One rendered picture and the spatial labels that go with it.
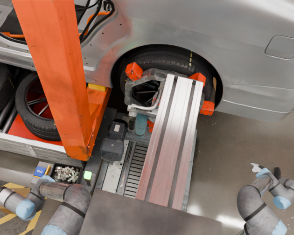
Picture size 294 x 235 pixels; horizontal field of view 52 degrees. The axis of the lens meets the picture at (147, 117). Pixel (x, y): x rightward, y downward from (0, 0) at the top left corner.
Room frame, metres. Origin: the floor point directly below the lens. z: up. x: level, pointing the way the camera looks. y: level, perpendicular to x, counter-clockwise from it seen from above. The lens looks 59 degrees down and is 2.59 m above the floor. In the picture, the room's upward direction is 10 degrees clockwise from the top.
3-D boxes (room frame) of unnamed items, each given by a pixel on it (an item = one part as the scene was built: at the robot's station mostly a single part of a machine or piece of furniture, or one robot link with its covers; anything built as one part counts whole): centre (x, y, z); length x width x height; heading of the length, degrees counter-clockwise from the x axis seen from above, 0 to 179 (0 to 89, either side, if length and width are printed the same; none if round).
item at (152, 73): (1.21, -0.09, 0.85); 0.54 x 0.07 x 0.54; 87
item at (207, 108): (1.20, -0.40, 0.85); 0.09 x 0.08 x 0.07; 87
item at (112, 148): (1.13, 0.23, 0.26); 0.42 x 0.18 x 0.35; 177
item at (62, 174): (0.65, 0.49, 0.51); 0.20 x 0.14 x 0.13; 89
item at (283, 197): (0.57, -0.78, 1.09); 0.11 x 0.11 x 0.08; 45
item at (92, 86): (1.37, 0.41, 0.71); 0.14 x 0.14 x 0.05; 87
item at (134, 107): (1.10, 0.02, 1.03); 0.19 x 0.18 x 0.11; 177
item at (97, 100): (1.20, 0.42, 0.69); 0.52 x 0.17 x 0.35; 177
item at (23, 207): (0.27, 0.48, 1.21); 0.11 x 0.08 x 0.09; 71
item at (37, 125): (1.32, 0.77, 0.39); 0.66 x 0.66 x 0.24
